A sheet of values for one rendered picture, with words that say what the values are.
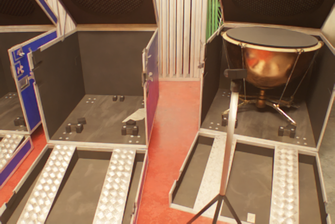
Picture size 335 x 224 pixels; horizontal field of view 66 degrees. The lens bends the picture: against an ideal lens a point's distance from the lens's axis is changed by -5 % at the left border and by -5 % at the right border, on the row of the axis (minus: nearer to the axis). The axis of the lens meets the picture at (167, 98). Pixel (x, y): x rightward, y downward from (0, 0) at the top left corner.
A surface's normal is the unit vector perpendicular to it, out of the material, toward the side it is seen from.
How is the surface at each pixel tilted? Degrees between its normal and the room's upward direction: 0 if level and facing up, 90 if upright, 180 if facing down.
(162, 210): 0
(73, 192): 1
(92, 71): 90
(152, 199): 0
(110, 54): 90
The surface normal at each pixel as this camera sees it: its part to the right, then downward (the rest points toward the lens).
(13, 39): -0.07, 0.43
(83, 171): 0.00, -0.89
